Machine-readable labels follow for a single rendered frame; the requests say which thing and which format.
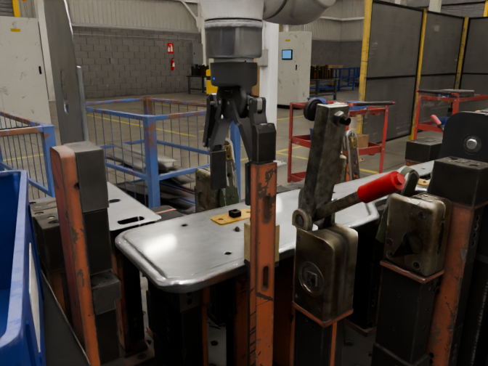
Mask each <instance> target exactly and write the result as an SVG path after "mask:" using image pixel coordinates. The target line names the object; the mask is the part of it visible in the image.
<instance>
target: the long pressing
mask: <svg viewBox="0 0 488 366"><path fill-rule="evenodd" d="M408 167H410V168H413V169H415V170H416V171H417V172H418V173H419V176H420V177H421V176H425V175H429V174H431V171H432V168H433V167H434V160H432V161H429V162H425V163H420V164H417V165H414V166H408ZM422 168H423V169H422ZM394 171H398V169H397V170H394ZM390 172H392V171H388V172H385V173H382V174H376V175H372V176H367V177H364V178H361V179H355V180H352V181H349V182H344V183H340V184H335V185H334V189H333V192H334V193H333V196H332V200H331V202H333V201H334V200H337V199H339V198H342V197H344V196H346V195H349V194H351V193H353V192H356V191H357V189H358V187H359V186H362V185H364V184H366V183H368V182H371V181H372V180H374V179H377V178H379V177H381V176H383V175H386V174H388V173H390ZM299 191H300V190H291V191H287V192H282V193H279V194H277V202H276V223H277V224H279V225H280V245H279V261H281V260H283V259H287V258H290V257H291V256H295V255H296V227H295V226H293V225H292V214H293V212H294V211H295V210H297V209H298V194H299ZM387 199H388V195H387V196H385V197H382V198H379V199H377V200H374V201H372V202H369V203H363V202H361V203H358V204H356V205H354V206H351V207H349V208H346V209H343V210H342V211H339V212H337V213H335V222H336V223H339V224H342V225H344V226H346V227H349V228H351V229H354V230H356V231H357V233H358V232H361V231H364V230H366V229H369V228H372V227H375V226H377V225H378V224H379V220H380V215H379V213H378V210H377V208H376V207H378V206H382V205H385V204H386V201H387ZM245 208H249V209H251V206H247V205H246V204H245V202H242V203H236V204H233V205H230V206H224V207H221V208H215V209H212V210H208V211H203V212H200V213H194V214H190V215H187V216H182V217H179V218H175V219H169V220H166V221H160V222H157V223H154V224H148V225H145V226H141V227H136V228H133V229H128V230H126V231H124V232H122V233H121V234H119V235H118V236H117V237H116V238H115V246H116V247H117V248H118V249H119V250H120V251H121V252H122V253H123V254H124V255H125V257H126V258H127V259H128V260H129V261H130V262H131V263H132V264H133V265H134V266H135V267H136V268H137V269H138V270H139V271H140V272H141V273H142V274H143V275H144V276H145V277H146V278H147V279H148V280H149V281H150V282H151V283H152V284H153V285H154V286H155V287H157V288H158V289H160V290H162V291H165V292H168V293H191V292H194V291H197V290H200V289H203V288H207V287H209V286H211V285H215V284H217V283H219V282H223V281H225V280H228V279H231V278H233V277H237V276H239V275H243V274H245V273H247V272H248V266H247V265H246V264H244V223H245V222H247V221H250V219H244V220H241V221H236V222H233V223H230V224H225V225H218V224H217V223H215V222H213V221H211V217H213V216H218V215H222V214H227V213H229V210H232V209H238V210H242V209H245ZM185 224H186V225H187V226H185V227H184V226H182V225H185ZM235 227H239V228H240V230H241V231H239V232H235V231H234V230H235ZM226 252H229V253H231V254H229V255H227V254H225V253H226Z"/></svg>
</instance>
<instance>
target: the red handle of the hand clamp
mask: <svg viewBox="0 0 488 366"><path fill-rule="evenodd" d="M404 183H405V178H404V176H403V175H402V174H401V173H399V172H398V171H392V172H390V173H388V174H386V175H383V176H381V177H379V178H377V179H374V180H372V181H371V182H368V183H366V184H364V185H362V186H359V187H358V189H357V191H356V192H353V193H351V194H349V195H346V196H344V197H342V198H339V199H337V200H334V201H333V202H331V203H328V204H326V205H324V206H321V207H319V208H316V211H315V215H314V222H316V221H319V220H321V219H324V218H325V217H326V216H329V215H331V214H334V213H337V212H339V211H342V210H343V209H346V208H349V207H351V206H354V205H356V204H358V203H361V202H363V203H369V202H372V201H374V200H377V199H379V198H382V197H385V196H387V195H390V194H392V193H394V192H397V191H400V190H402V189H403V188H404Z"/></svg>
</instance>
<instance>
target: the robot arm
mask: <svg viewBox="0 0 488 366"><path fill-rule="evenodd" d="M335 2H336V0H200V3H201V6H202V8H203V14H204V21H205V25H204V30H205V44H206V57H207V58H209V59H213V61H214V62H210V67H211V85H212V86H217V87H218V88H217V93H216V94H207V95H206V103H207V109H206V120H205V126H204V133H203V146H204V147H207V148H208V151H209V152H210V173H211V190H219V189H224V188H226V187H227V175H226V151H225V149H224V142H225V139H226V137H227V133H228V131H229V127H230V124H231V122H232V121H234V124H235V125H236V126H237V127H238V128H239V131H240V135H241V137H242V141H243V144H244V147H245V151H246V153H247V156H248V160H249V161H248V162H247V163H245V204H246V205H247V206H250V205H251V163H254V162H251V126H252V125H253V124H260V123H267V116H266V103H267V101H266V98H265V97H253V93H252V87H253V86H255V85H256V84H257V62H253V59H255V58H260V57H261V56H262V29H263V25H262V20H265V21H267V22H269V23H275V24H281V25H306V24H308V23H312V22H314V21H315V20H318V19H319V18H320V17H321V16H323V15H324V14H325V13H326V12H327V10H328V8H329V7H330V6H332V5H333V4H334V3H335ZM246 117H247V118H246ZM208 139H210V140H208Z"/></svg>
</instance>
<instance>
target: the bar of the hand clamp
mask: <svg viewBox="0 0 488 366"><path fill-rule="evenodd" d="M348 114H349V105H346V104H344V103H338V102H334V103H333V104H332V105H324V104H323V103H322V101H321V100H319V99H316V98H312V99H310V100H309V101H308V102H307V103H306V104H305V106H304V117H305V119H307V120H310V121H314V128H313V132H312V140H311V145H310V151H309V159H308V163H307V168H306V177H305V182H304V190H303V195H302V200H301V208H302V209H304V210H306V211H308V212H309V214H310V216H311V218H312V227H313V224H315V225H317V226H318V227H319V228H321V229H325V228H326V226H327V222H328V216H326V217H325V218H324V219H321V220H319V221H316V222H314V215H315V211H316V208H319V207H321V206H324V205H326V204H328V203H331V200H332V196H333V189H334V185H335V181H336V174H337V170H338V163H339V159H340V154H341V148H342V144H343V137H344V132H345V128H346V126H348V125H349V124H350V123H351V119H350V118H349V117H348ZM312 227H311V230H312Z"/></svg>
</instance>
